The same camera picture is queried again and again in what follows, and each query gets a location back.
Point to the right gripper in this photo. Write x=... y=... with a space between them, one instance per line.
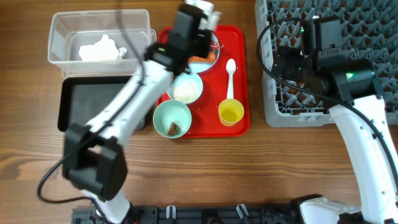
x=291 y=56

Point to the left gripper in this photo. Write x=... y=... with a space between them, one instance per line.
x=204 y=49

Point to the red snack wrapper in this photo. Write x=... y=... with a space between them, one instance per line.
x=215 y=45

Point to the orange carrot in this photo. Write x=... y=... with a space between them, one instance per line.
x=211 y=58

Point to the light blue rice bowl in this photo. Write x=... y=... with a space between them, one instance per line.
x=192 y=78

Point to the mint green bowl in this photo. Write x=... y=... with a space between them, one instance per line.
x=172 y=111

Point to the white tissue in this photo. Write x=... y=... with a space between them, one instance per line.
x=103 y=50

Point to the brown food scrap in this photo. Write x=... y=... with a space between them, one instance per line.
x=172 y=130

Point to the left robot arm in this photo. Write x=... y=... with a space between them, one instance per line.
x=94 y=158

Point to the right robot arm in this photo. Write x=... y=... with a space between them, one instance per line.
x=353 y=98

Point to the grey dishwasher rack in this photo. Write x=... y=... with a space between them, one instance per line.
x=369 y=30

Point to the black waste tray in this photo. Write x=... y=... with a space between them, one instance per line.
x=83 y=98

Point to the light blue plate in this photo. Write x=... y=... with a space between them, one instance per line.
x=202 y=67

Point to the white plastic spoon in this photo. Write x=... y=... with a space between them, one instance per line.
x=230 y=68

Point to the yellow plastic cup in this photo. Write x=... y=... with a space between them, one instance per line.
x=230 y=112

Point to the clear plastic bin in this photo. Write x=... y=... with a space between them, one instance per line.
x=129 y=28

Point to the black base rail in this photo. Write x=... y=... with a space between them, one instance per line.
x=186 y=214

